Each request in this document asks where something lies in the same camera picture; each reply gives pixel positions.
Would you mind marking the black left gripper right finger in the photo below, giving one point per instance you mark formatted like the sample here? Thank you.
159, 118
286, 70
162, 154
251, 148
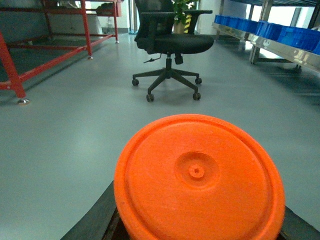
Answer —
296, 228

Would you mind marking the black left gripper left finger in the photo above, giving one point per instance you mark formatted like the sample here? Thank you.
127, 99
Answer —
101, 222

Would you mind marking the far steel rack blue bins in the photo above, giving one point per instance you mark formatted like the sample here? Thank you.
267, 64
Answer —
271, 42

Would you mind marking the black office chair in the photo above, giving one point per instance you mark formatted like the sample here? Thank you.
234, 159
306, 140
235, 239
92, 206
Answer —
155, 36

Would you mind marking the green potted plant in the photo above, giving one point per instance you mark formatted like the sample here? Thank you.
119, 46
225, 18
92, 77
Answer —
182, 20

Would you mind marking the red metal frame table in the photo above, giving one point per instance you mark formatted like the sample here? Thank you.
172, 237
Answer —
15, 81

